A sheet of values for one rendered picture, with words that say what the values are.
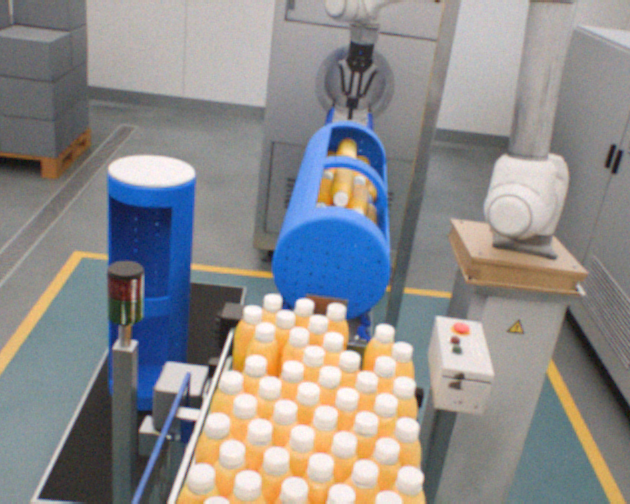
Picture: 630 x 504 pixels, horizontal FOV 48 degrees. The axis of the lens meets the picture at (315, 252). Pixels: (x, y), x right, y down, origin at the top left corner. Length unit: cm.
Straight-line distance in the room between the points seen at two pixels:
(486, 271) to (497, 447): 64
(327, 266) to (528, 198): 52
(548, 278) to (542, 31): 65
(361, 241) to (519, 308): 61
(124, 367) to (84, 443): 126
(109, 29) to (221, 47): 102
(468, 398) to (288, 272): 54
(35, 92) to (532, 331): 380
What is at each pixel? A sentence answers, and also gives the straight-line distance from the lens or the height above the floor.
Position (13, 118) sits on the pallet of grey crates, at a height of 39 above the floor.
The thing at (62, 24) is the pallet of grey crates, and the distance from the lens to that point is 536.
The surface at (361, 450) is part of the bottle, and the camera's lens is 126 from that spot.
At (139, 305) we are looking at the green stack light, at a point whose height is 119.
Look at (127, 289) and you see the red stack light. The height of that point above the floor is 123.
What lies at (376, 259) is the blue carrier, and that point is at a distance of 168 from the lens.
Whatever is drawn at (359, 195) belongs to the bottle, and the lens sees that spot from 208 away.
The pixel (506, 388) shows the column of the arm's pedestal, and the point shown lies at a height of 65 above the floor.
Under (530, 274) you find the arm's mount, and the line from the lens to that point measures 201.
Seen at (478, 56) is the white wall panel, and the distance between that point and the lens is 691.
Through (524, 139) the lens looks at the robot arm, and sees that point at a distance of 185.
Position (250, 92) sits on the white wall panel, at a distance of 686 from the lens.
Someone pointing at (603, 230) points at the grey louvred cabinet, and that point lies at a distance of 382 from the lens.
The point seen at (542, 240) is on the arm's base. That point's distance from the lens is 209.
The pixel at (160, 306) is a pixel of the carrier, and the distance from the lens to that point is 248.
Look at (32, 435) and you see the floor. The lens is 290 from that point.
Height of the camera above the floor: 186
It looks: 25 degrees down
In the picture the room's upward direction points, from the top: 8 degrees clockwise
